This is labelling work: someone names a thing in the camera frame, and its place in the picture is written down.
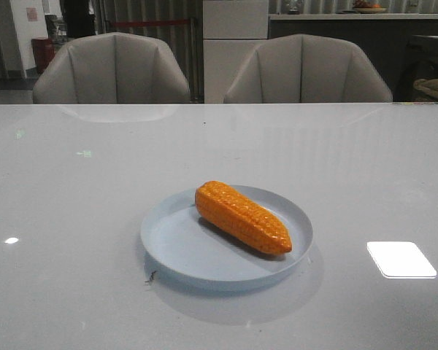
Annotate orange plastic corn cob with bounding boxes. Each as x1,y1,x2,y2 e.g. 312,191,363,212
194,181,293,255

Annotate light blue round plate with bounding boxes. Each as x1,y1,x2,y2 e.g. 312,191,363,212
140,185,313,290

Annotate right beige leather chair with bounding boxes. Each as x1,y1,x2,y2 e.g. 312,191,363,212
223,34,393,104

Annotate beige leather chair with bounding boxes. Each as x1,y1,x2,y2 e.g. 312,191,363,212
32,32,190,104
223,34,393,104

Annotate white cabinet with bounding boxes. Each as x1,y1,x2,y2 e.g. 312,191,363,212
202,1,269,104

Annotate left beige leather chair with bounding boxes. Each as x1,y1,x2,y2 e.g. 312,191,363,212
32,32,190,104

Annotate red barrier belt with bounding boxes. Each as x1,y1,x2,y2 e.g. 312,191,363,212
107,18,191,28

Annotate person in dark clothes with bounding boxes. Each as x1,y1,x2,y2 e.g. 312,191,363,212
60,0,95,39

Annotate grey counter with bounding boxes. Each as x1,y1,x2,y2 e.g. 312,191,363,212
268,13,438,93

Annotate red bin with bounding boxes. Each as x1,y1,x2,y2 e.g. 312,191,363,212
31,37,55,74

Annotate fruit bowl on counter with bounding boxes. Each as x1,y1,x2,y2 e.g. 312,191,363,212
352,0,387,14

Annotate dark armchair with cushion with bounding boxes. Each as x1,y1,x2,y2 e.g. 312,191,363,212
393,35,438,102

